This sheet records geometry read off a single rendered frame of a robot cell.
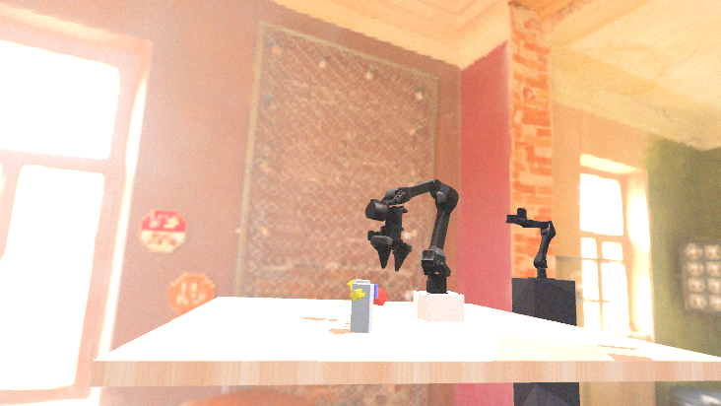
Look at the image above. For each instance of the yellow long bar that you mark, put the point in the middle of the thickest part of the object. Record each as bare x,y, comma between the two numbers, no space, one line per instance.
358,281

